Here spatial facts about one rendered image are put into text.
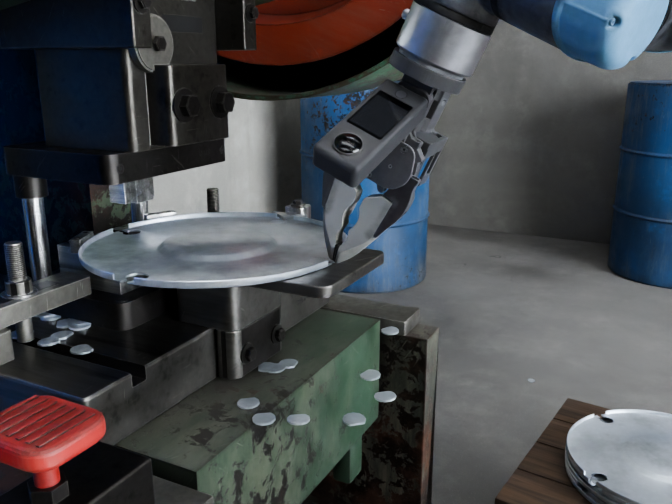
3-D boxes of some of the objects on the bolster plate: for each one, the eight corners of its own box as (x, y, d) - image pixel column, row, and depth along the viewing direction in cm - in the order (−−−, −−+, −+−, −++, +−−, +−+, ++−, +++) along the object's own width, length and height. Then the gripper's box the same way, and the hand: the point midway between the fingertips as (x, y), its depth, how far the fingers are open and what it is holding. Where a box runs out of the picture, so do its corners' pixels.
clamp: (102, 320, 74) (93, 229, 71) (-40, 383, 60) (-59, 272, 57) (63, 311, 77) (53, 223, 74) (-82, 370, 62) (-102, 262, 60)
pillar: (57, 280, 78) (43, 159, 74) (41, 285, 76) (26, 161, 72) (44, 277, 79) (29, 157, 75) (28, 283, 77) (12, 160, 73)
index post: (313, 267, 93) (312, 198, 90) (302, 273, 90) (301, 203, 88) (295, 265, 94) (294, 197, 92) (284, 270, 92) (283, 201, 89)
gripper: (486, 84, 65) (393, 266, 73) (406, 43, 67) (325, 224, 76) (463, 88, 57) (363, 290, 66) (373, 41, 59) (288, 243, 68)
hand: (336, 252), depth 68 cm, fingers closed
